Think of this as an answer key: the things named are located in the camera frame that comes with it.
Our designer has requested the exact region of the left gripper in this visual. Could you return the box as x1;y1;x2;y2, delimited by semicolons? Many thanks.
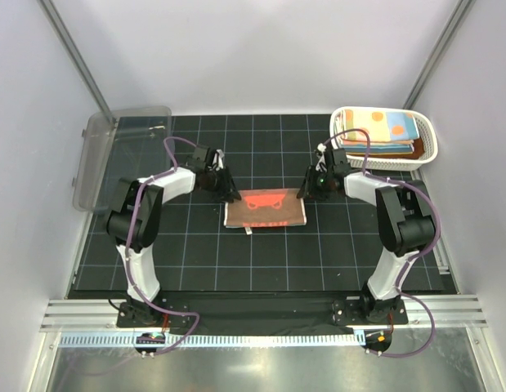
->
204;166;240;203

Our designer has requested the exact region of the salmon pink towel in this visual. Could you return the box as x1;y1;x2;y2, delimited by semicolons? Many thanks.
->
223;188;307;229

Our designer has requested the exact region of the peach dotted towel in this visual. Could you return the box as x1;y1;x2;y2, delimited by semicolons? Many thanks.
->
334;107;419;145

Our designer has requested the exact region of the brown towel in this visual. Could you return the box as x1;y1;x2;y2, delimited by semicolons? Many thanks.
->
371;139;424;160

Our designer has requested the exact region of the light blue dotted towel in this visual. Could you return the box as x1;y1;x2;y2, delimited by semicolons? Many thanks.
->
342;143;414;151

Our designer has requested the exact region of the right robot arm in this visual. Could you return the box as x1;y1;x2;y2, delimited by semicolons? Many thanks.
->
297;144;440;323

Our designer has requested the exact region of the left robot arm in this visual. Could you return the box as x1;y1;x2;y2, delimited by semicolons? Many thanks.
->
105;145;241;327

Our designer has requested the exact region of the clear plastic bin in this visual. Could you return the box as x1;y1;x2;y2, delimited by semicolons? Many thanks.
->
73;105;172;214

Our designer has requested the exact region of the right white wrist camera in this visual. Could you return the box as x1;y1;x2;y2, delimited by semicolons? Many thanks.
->
315;143;327;172

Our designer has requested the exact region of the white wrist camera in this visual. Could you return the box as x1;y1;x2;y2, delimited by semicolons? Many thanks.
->
213;149;225;171
315;143;327;172

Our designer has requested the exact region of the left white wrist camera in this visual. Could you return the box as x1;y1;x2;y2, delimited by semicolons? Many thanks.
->
213;149;225;171

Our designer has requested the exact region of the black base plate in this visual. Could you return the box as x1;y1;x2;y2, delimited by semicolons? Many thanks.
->
117;292;408;334

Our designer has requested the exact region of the white slotted cable duct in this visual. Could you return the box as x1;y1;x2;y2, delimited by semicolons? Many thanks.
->
59;331;365;350

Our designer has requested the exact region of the aluminium rail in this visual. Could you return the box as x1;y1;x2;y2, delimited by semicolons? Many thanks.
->
39;295;487;332

